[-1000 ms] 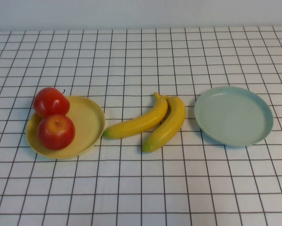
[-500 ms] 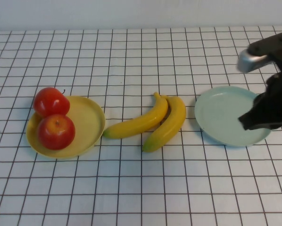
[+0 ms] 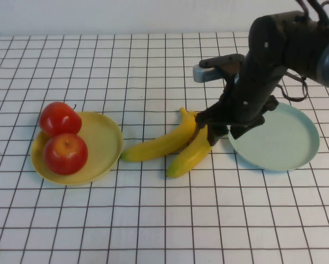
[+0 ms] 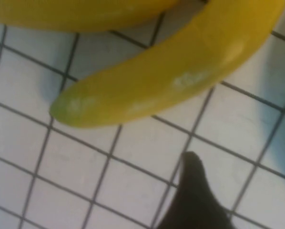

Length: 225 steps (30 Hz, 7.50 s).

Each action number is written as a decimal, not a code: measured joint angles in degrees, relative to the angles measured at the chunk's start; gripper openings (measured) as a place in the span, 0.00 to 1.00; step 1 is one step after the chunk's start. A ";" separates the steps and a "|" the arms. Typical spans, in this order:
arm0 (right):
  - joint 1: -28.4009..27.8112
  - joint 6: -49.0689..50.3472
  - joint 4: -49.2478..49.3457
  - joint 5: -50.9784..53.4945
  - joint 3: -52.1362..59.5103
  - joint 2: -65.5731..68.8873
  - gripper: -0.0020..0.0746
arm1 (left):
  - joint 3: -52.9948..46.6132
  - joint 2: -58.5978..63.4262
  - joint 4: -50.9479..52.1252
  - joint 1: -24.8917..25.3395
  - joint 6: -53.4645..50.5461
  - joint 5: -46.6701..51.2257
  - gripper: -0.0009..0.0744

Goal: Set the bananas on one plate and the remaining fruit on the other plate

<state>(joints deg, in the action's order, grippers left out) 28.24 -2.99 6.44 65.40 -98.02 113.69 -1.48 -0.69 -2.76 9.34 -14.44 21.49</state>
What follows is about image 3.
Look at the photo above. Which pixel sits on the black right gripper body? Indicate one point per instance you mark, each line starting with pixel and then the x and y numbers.
pixel 249 96

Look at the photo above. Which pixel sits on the yellow plastic banana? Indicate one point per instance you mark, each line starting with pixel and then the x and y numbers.
pixel 189 156
pixel 159 145

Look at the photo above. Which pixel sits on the light blue plastic plate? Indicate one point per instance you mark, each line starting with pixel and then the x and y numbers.
pixel 285 143

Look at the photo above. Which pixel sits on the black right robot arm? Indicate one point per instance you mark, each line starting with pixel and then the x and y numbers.
pixel 299 41

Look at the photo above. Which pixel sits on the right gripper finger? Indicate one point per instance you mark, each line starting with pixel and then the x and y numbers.
pixel 205 118
pixel 216 138

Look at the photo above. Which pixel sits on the red plastic apple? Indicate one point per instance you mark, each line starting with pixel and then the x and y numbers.
pixel 58 118
pixel 65 156

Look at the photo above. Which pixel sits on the yellow plastic plate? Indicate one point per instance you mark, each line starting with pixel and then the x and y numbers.
pixel 104 143

